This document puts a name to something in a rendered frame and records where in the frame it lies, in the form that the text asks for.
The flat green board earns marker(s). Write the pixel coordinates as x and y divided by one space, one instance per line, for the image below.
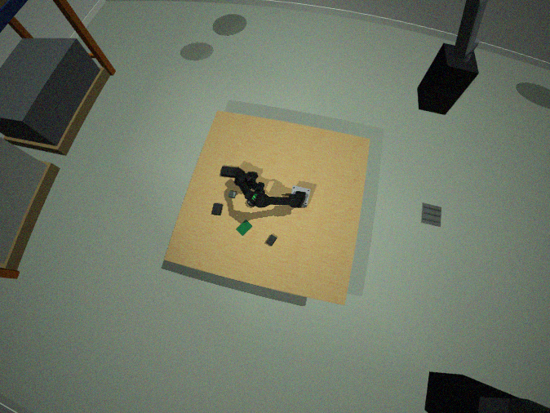
244 227

